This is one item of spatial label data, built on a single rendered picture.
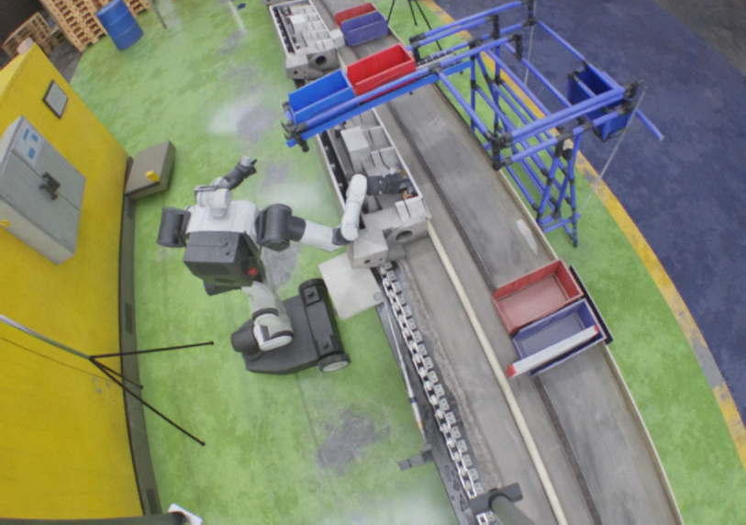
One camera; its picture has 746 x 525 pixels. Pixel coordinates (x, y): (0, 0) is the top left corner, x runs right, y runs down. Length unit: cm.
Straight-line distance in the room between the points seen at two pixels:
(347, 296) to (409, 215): 46
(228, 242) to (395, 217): 76
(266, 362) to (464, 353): 132
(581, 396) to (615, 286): 123
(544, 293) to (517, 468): 77
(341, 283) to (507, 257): 78
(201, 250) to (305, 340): 123
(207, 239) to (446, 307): 103
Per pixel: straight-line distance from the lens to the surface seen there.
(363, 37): 319
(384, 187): 174
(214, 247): 142
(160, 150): 425
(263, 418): 270
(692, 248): 331
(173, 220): 157
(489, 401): 170
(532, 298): 182
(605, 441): 180
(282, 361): 252
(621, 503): 186
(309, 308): 252
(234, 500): 281
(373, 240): 171
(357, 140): 207
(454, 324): 176
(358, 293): 180
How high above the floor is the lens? 243
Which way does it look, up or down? 60 degrees down
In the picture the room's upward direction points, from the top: 21 degrees counter-clockwise
